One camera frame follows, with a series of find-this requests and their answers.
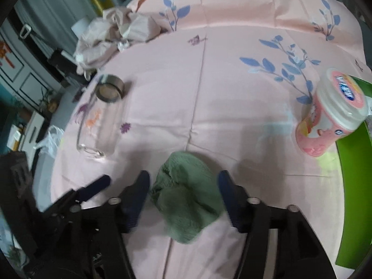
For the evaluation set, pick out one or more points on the grey curtain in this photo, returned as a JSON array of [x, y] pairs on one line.
[[52, 5]]

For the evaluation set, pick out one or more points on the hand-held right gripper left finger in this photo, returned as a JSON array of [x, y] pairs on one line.
[[138, 195]]

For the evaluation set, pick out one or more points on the green knitted cloth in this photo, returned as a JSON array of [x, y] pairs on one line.
[[186, 197]]

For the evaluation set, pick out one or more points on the grey panelled cabinet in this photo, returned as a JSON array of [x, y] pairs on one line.
[[26, 81]]

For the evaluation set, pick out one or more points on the pink printed bedsheet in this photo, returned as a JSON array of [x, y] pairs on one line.
[[232, 93]]

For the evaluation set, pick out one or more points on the crumpled beige cloth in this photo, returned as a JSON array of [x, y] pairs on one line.
[[116, 29]]

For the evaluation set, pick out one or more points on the white container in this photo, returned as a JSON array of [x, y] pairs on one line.
[[80, 26]]

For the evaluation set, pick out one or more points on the small potted plant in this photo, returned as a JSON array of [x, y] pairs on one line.
[[48, 101]]

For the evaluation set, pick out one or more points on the green storage box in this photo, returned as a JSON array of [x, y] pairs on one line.
[[354, 180]]

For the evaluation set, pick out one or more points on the black stick vacuum cleaner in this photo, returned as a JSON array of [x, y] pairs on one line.
[[58, 61]]

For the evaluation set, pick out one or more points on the white low cabinet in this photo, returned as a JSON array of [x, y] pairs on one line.
[[32, 130]]

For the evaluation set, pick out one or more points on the pink wet wipes canister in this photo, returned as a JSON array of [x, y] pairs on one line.
[[328, 116]]

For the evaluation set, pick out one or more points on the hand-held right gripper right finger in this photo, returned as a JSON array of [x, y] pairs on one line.
[[231, 198]]

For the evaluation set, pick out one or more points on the clear glass jar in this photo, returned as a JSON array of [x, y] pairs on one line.
[[110, 88]]

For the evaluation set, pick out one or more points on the white plastic bag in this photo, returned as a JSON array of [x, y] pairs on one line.
[[52, 139]]

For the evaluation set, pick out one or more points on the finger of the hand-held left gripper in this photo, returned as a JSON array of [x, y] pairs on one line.
[[93, 189]]

